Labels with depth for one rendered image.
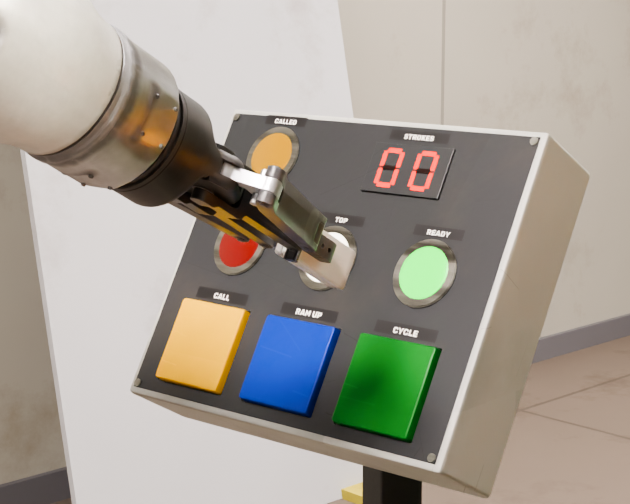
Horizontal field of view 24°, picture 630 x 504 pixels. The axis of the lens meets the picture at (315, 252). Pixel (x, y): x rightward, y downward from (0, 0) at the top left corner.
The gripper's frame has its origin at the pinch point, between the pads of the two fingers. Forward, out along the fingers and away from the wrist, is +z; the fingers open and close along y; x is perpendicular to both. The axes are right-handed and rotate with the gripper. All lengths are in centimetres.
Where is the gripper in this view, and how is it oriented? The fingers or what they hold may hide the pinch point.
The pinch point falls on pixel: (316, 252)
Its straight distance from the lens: 104.4
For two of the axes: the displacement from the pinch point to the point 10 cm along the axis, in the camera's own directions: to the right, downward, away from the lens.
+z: 5.6, 3.7, 7.4
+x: 3.3, -9.2, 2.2
